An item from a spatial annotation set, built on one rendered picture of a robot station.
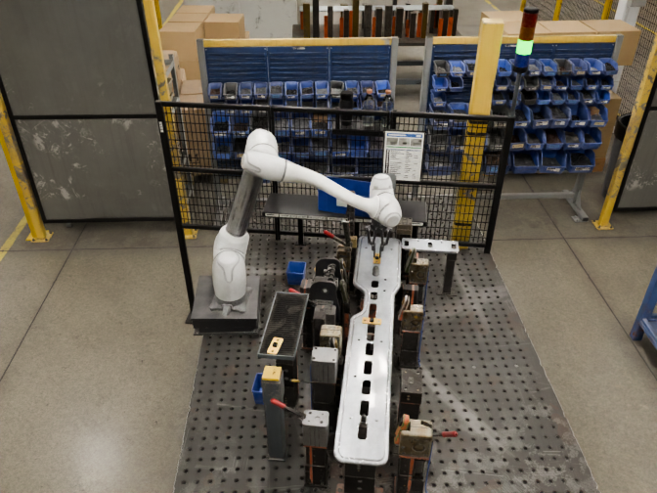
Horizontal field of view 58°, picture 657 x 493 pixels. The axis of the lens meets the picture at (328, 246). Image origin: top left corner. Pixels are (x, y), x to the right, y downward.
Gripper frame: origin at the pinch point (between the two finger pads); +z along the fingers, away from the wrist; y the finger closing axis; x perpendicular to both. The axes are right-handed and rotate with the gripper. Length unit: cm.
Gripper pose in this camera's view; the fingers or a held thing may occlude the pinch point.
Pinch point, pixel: (377, 250)
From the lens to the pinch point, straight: 294.0
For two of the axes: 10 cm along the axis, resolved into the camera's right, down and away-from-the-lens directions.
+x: 1.1, -5.7, 8.2
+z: 0.0, 8.2, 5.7
